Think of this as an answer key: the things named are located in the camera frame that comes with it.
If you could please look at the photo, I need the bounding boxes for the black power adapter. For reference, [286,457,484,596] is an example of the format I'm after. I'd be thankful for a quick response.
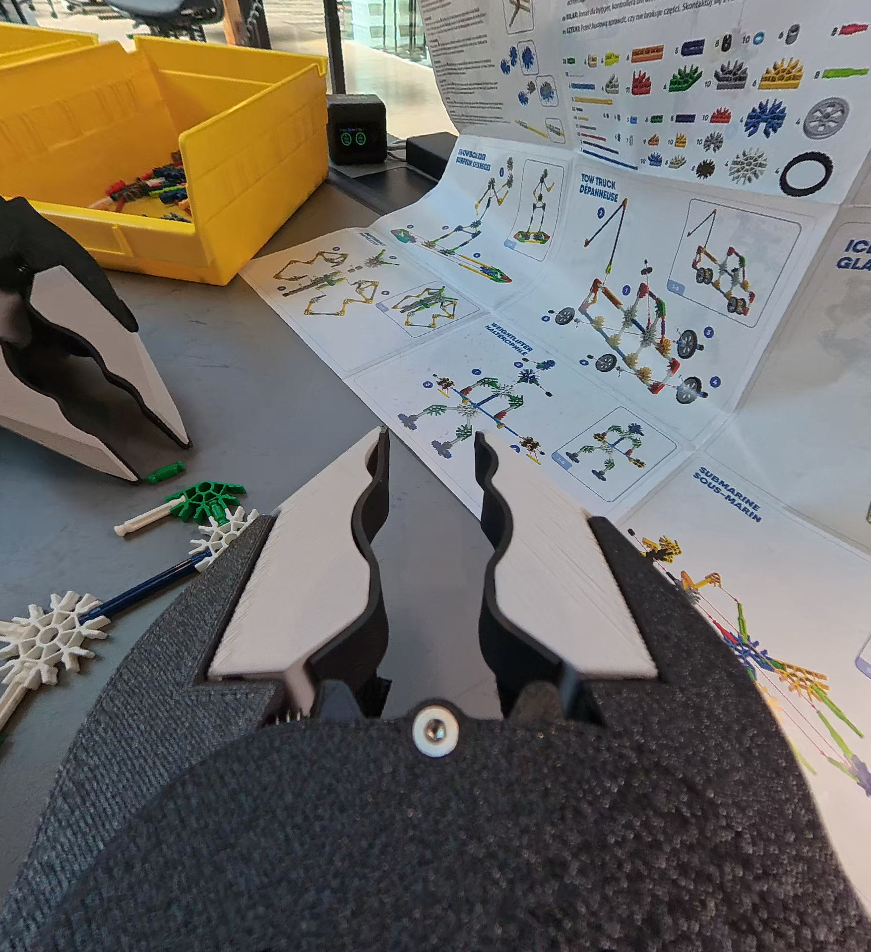
[405,131,458,180]

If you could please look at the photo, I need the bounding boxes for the yellow plastic bin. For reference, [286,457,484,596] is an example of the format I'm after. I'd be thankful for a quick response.
[0,18,99,75]
[0,33,331,288]

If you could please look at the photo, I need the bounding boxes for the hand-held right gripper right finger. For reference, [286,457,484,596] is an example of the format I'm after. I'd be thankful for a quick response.
[474,430,660,721]

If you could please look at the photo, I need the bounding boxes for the black device with green display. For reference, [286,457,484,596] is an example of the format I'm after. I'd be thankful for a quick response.
[325,94,389,167]

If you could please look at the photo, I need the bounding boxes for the pile of colourful toy pieces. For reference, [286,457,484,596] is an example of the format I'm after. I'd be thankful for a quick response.
[89,163,195,225]

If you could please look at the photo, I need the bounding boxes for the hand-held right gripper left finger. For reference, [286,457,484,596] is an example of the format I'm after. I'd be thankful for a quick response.
[207,425,392,718]

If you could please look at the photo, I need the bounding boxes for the wooden standing desk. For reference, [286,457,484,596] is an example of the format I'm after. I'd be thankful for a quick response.
[322,0,347,98]

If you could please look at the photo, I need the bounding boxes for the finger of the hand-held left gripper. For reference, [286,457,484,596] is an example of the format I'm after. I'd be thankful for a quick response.
[0,290,144,486]
[28,264,192,452]

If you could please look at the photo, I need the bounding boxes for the grey mesh office chair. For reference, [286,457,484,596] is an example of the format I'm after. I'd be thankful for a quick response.
[108,0,225,38]

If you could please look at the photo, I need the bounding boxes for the grey desk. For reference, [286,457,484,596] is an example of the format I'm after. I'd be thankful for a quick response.
[0,175,503,952]

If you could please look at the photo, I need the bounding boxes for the folded paper instruction sheet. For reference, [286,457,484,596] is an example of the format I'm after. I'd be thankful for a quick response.
[241,0,871,952]

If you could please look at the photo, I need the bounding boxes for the green white toy connector assembly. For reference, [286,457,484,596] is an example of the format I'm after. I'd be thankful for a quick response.
[78,480,260,623]

